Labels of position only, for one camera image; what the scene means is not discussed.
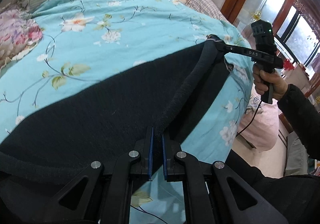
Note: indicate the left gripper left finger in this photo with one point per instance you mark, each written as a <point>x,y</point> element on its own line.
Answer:
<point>95,197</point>

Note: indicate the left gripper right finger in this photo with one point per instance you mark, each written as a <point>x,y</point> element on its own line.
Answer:
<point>213,193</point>

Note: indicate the black knit pants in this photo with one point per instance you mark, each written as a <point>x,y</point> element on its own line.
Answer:
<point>53,145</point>

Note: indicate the right forearm black sleeve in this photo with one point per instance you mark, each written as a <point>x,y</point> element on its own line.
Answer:
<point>303,117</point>

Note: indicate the right hand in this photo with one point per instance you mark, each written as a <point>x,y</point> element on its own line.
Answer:
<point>264,80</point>

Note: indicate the pink bedding bundle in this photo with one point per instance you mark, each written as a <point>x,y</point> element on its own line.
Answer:
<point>263,131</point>

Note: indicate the plaid pillow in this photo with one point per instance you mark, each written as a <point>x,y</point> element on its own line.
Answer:
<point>206,7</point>

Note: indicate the turquoise floral bed cover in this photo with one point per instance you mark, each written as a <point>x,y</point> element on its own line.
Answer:
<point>87,41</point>

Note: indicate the pink floral pillow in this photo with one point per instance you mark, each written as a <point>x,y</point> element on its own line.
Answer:
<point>19,31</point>

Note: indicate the wooden window frame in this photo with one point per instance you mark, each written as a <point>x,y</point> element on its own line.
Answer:
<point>295,26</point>

